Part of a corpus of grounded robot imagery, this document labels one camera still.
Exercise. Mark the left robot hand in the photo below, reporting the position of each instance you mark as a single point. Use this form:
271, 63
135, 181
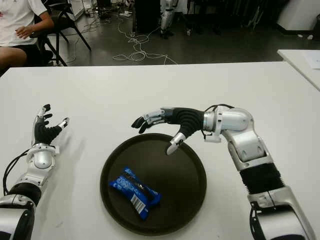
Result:
43, 132

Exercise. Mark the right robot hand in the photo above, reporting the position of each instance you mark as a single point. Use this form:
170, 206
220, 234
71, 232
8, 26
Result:
187, 118

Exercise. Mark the blue Oreo packet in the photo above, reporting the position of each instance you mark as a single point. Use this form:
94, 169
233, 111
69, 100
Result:
135, 190

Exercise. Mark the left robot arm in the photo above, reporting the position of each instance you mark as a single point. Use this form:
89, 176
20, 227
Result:
42, 160

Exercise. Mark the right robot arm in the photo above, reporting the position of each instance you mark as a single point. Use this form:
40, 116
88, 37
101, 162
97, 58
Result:
237, 120

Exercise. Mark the round dark brown tray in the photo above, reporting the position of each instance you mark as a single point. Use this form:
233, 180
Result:
180, 190

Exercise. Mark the black tripod stand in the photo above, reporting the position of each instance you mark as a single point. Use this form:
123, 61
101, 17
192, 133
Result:
186, 22

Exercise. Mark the silver humanoid robot legs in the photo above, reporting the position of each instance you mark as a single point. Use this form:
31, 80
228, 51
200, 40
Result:
166, 17

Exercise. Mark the black cabinet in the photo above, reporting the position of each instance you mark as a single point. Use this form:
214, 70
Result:
147, 15

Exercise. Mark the black folding chair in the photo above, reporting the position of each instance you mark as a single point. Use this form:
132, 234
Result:
62, 21

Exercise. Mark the seated person white shirt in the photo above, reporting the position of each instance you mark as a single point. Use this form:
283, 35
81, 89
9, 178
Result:
17, 17

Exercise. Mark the white power strip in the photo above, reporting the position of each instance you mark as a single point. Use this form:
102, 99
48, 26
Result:
125, 13

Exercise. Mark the white side table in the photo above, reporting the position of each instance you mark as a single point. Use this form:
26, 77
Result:
295, 60

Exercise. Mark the white paper sheet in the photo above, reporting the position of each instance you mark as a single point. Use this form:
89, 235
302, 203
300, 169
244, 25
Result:
312, 58

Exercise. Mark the white rounded cabinet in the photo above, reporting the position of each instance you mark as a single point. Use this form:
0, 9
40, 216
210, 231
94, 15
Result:
300, 15

